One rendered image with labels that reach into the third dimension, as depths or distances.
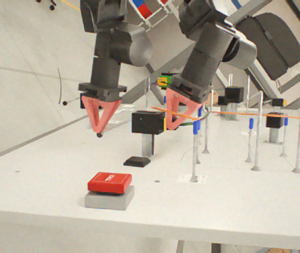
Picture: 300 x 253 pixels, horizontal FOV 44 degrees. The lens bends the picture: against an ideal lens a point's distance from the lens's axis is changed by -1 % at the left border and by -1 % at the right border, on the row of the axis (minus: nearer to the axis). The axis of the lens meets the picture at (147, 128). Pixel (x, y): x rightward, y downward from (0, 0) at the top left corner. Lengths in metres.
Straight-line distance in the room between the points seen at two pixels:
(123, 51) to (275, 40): 1.13
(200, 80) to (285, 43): 1.09
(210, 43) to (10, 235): 0.54
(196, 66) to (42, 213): 0.37
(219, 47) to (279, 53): 1.08
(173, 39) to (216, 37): 7.85
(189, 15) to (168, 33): 7.84
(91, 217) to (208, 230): 0.14
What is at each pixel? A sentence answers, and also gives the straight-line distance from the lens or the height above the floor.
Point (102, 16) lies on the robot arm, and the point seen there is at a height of 1.20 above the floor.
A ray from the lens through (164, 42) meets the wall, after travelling 8.55.
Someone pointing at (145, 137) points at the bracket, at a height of 1.12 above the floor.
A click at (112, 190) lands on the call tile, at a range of 0.50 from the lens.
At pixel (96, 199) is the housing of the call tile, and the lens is 0.51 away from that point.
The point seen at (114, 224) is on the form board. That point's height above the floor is 1.11.
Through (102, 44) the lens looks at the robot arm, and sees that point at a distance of 0.75.
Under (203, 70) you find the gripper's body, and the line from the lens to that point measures 0.69.
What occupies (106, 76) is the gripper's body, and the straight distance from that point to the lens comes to 0.75.
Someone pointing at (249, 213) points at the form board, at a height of 1.24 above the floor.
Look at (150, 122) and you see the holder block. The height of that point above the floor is 1.15.
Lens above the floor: 1.32
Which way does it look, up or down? 14 degrees down
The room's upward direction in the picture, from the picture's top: 55 degrees clockwise
